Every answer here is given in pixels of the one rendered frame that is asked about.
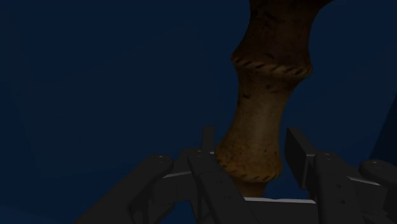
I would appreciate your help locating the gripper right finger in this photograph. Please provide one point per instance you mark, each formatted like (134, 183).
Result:
(335, 183)

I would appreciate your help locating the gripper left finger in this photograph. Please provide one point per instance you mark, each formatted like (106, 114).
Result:
(198, 186)

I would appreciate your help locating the brown carved wooden figure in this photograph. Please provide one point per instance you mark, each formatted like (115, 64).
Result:
(266, 93)

